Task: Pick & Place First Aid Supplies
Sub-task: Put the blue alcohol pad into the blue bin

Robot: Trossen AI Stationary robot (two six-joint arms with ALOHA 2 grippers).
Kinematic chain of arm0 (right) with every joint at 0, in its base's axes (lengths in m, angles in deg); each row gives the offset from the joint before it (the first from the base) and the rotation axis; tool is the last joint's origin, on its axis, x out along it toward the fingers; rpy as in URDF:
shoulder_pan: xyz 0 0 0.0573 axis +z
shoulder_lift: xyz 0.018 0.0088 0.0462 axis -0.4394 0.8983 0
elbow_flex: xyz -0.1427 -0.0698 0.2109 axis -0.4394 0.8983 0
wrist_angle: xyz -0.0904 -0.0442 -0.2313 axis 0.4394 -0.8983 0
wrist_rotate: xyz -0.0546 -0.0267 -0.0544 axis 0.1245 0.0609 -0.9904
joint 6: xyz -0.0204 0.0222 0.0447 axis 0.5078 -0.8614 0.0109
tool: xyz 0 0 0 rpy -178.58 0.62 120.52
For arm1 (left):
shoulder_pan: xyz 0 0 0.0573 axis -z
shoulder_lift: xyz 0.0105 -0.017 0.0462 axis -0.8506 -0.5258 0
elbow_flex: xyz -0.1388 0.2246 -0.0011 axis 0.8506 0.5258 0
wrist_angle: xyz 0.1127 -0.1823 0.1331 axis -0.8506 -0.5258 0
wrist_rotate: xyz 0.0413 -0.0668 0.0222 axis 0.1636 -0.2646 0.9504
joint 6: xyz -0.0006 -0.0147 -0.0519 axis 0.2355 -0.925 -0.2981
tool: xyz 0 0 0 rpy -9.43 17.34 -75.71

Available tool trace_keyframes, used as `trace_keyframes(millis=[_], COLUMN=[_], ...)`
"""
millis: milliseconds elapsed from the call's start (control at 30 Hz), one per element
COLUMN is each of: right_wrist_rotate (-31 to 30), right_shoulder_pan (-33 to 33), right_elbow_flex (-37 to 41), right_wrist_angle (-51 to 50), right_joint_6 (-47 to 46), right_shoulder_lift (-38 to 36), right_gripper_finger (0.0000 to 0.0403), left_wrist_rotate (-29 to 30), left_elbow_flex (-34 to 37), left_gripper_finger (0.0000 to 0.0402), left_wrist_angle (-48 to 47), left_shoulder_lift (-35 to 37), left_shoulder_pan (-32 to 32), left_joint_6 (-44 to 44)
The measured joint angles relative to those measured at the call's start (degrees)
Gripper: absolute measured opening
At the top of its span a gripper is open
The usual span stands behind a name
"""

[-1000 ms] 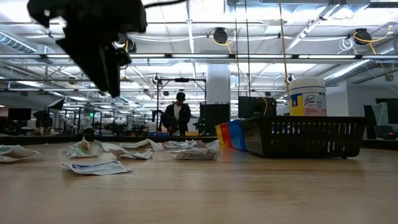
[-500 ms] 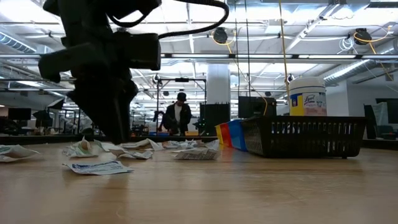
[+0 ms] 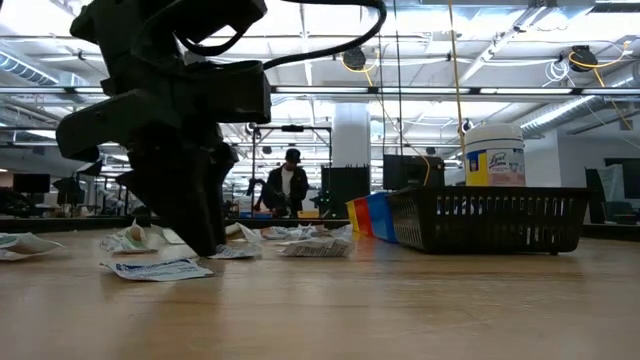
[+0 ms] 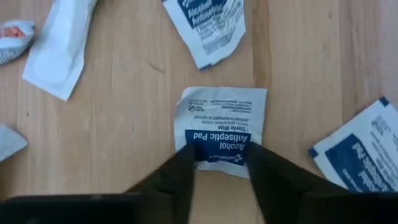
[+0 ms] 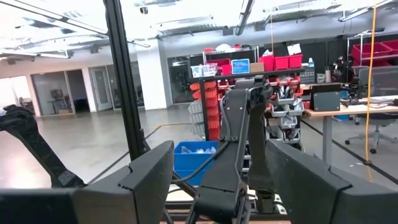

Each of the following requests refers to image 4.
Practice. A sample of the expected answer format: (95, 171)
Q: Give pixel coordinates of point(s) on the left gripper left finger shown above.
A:
(174, 186)

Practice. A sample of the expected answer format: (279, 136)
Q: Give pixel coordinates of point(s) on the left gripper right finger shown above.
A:
(273, 186)

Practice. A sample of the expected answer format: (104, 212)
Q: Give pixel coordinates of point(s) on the alcohol antiseptic pad packet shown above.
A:
(217, 118)
(9, 141)
(357, 155)
(208, 28)

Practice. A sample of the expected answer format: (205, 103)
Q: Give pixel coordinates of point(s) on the white bandage wrapper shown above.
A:
(59, 53)

